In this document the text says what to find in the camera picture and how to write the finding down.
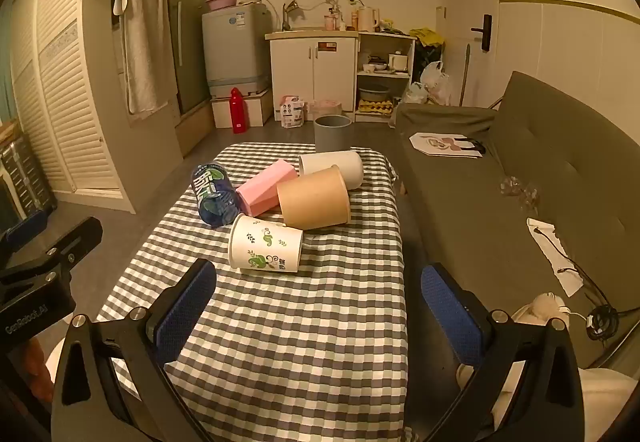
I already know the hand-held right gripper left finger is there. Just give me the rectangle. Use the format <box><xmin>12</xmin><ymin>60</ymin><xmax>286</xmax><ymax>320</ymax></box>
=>
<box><xmin>51</xmin><ymin>258</ymin><xmax>218</xmax><ymax>442</ymax></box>

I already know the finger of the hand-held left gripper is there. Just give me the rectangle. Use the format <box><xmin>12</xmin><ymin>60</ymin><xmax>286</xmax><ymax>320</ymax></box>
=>
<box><xmin>0</xmin><ymin>217</ymin><xmax>104</xmax><ymax>290</ymax></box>
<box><xmin>0</xmin><ymin>209</ymin><xmax>49</xmax><ymax>253</ymax></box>

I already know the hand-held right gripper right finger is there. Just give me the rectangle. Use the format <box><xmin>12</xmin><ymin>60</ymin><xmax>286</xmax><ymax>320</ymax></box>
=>
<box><xmin>421</xmin><ymin>263</ymin><xmax>587</xmax><ymax>442</ymax></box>

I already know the white leaf print paper cup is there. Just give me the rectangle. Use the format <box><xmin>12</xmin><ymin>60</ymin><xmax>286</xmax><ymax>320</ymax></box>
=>
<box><xmin>228</xmin><ymin>214</ymin><xmax>304</xmax><ymax>274</ymax></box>

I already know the pink faceted cup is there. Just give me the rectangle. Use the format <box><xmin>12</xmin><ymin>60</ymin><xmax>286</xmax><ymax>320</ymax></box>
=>
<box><xmin>235</xmin><ymin>160</ymin><xmax>299</xmax><ymax>217</ymax></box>

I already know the brown paper cup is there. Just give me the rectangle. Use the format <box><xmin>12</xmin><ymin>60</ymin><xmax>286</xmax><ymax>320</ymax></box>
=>
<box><xmin>276</xmin><ymin>165</ymin><xmax>351</xmax><ymax>230</ymax></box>

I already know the plain white cup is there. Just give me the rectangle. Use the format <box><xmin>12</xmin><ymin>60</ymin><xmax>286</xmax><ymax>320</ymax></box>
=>
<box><xmin>298</xmin><ymin>151</ymin><xmax>364</xmax><ymax>191</ymax></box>

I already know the ribbed suitcase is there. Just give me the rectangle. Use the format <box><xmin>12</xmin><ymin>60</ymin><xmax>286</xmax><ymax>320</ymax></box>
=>
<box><xmin>0</xmin><ymin>132</ymin><xmax>57</xmax><ymax>219</ymax></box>

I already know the grey white checkered tablecloth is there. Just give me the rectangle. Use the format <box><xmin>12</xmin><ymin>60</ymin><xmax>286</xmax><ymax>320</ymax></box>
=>
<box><xmin>95</xmin><ymin>143</ymin><xmax>408</xmax><ymax>442</ymax></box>

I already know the dark blue drink can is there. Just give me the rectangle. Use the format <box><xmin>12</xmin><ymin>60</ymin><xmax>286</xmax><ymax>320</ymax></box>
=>
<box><xmin>191</xmin><ymin>164</ymin><xmax>239</xmax><ymax>226</ymax></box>

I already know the white paper sheet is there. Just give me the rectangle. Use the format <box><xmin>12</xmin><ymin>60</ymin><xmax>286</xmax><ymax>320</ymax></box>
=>
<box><xmin>526</xmin><ymin>217</ymin><xmax>585</xmax><ymax>297</ymax></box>

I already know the white louvered wardrobe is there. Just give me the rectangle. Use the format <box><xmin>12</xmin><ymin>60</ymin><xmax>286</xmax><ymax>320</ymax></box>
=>
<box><xmin>0</xmin><ymin>0</ymin><xmax>137</xmax><ymax>213</ymax></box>

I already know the crumpled clear plastic wrap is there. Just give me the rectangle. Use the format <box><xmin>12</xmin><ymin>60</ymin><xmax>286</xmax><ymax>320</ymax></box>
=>
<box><xmin>500</xmin><ymin>174</ymin><xmax>542</xmax><ymax>211</ymax></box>

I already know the white printed tote bag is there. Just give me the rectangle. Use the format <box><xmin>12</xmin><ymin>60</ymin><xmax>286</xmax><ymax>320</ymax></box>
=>
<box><xmin>409</xmin><ymin>132</ymin><xmax>487</xmax><ymax>159</ymax></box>

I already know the olive green sofa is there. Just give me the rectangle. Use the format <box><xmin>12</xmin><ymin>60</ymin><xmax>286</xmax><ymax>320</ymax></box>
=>
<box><xmin>390</xmin><ymin>70</ymin><xmax>640</xmax><ymax>373</ymax></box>

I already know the red bottle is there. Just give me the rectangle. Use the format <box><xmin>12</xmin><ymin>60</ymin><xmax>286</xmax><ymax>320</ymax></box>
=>
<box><xmin>229</xmin><ymin>87</ymin><xmax>247</xmax><ymax>129</ymax></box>

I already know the hanging beige towel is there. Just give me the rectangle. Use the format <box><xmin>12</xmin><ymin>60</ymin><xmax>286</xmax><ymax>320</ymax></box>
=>
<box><xmin>123</xmin><ymin>0</ymin><xmax>169</xmax><ymax>115</ymax></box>

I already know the white platform box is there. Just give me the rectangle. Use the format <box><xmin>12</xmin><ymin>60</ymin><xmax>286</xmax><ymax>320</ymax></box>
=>
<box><xmin>211</xmin><ymin>89</ymin><xmax>275</xmax><ymax>129</ymax></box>

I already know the grey waste bin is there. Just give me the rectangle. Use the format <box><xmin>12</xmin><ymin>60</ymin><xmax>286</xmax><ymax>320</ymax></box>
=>
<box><xmin>314</xmin><ymin>114</ymin><xmax>353</xmax><ymax>153</ymax></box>

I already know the white plastic bag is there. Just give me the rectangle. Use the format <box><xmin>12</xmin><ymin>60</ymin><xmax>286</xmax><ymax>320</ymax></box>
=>
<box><xmin>419</xmin><ymin>61</ymin><xmax>452</xmax><ymax>103</ymax></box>
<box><xmin>402</xmin><ymin>82</ymin><xmax>430</xmax><ymax>104</ymax></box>

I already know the grey basin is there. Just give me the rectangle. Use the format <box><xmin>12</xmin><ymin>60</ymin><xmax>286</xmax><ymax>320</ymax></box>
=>
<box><xmin>358</xmin><ymin>82</ymin><xmax>392</xmax><ymax>101</ymax></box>

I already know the pink wrapped package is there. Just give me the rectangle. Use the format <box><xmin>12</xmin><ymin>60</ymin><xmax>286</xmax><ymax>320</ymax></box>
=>
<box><xmin>306</xmin><ymin>98</ymin><xmax>343</xmax><ymax>120</ymax></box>

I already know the broom stick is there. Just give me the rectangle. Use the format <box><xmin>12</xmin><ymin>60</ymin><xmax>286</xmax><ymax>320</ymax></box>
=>
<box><xmin>459</xmin><ymin>44</ymin><xmax>471</xmax><ymax>105</ymax></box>

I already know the grey washing machine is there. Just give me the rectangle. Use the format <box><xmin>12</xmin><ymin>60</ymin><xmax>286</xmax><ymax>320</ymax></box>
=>
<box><xmin>202</xmin><ymin>3</ymin><xmax>271</xmax><ymax>97</ymax></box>

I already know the white open shelf unit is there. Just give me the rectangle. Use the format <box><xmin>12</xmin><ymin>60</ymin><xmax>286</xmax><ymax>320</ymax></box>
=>
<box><xmin>356</xmin><ymin>32</ymin><xmax>417</xmax><ymax>119</ymax></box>

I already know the black bag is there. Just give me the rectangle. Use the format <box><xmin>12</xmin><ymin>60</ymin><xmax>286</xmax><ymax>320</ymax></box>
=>
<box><xmin>414</xmin><ymin>44</ymin><xmax>444</xmax><ymax>83</ymax></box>

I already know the white sink cabinet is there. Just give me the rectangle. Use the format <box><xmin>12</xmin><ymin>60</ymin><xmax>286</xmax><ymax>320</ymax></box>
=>
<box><xmin>265</xmin><ymin>29</ymin><xmax>360</xmax><ymax>110</ymax></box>

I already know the yellow bag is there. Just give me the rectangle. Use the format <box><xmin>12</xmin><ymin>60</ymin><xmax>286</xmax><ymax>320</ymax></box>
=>
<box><xmin>410</xmin><ymin>27</ymin><xmax>446</xmax><ymax>47</ymax></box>

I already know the pale pink kettle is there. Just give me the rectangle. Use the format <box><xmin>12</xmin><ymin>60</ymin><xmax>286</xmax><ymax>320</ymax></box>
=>
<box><xmin>357</xmin><ymin>6</ymin><xmax>381</xmax><ymax>32</ymax></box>

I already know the metal faucet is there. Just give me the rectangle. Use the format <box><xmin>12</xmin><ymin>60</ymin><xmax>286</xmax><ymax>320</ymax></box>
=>
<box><xmin>281</xmin><ymin>0</ymin><xmax>302</xmax><ymax>31</ymax></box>

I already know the black cable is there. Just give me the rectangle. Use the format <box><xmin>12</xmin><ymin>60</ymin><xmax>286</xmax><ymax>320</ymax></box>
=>
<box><xmin>532</xmin><ymin>224</ymin><xmax>640</xmax><ymax>342</ymax></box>

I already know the black door handle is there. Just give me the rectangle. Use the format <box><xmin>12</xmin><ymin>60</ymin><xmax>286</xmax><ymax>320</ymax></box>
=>
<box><xmin>470</xmin><ymin>14</ymin><xmax>493</xmax><ymax>52</ymax></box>

